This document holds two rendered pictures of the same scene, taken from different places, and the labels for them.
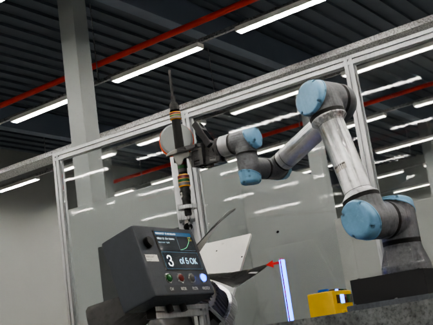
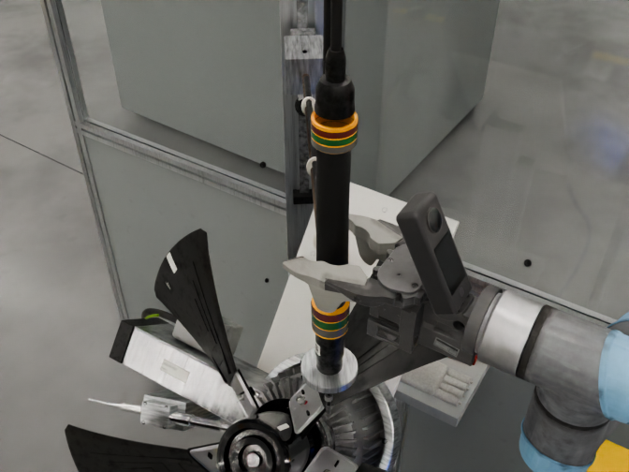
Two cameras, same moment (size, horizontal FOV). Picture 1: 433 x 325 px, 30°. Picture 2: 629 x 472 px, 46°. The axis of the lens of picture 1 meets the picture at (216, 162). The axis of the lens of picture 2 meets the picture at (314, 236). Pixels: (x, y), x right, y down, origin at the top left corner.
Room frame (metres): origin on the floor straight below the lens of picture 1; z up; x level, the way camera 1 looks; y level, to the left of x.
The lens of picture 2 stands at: (2.30, 0.15, 2.16)
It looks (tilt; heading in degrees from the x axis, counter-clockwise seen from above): 41 degrees down; 0
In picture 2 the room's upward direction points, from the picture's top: straight up
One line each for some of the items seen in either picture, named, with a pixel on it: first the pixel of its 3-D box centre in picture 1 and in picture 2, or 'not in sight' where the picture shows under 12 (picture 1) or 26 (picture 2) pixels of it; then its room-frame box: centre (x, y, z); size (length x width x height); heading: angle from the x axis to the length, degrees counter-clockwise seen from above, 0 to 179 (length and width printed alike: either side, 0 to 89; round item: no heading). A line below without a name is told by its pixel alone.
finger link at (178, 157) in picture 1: (178, 157); (325, 289); (2.84, 0.13, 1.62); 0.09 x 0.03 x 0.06; 80
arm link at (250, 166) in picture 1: (252, 168); (572, 417); (2.75, -0.12, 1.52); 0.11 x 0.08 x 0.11; 133
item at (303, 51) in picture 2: (186, 213); (304, 63); (3.50, 0.16, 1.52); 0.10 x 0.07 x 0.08; 3
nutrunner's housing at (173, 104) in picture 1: (180, 154); (331, 248); (2.88, 0.13, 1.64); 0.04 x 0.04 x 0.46
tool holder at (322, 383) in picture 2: (185, 196); (329, 338); (2.89, 0.13, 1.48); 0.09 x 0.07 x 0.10; 3
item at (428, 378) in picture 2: not in sight; (435, 377); (3.31, -0.12, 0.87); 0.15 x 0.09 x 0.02; 58
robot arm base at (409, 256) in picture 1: (404, 256); not in sight; (2.48, -0.53, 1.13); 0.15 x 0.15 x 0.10
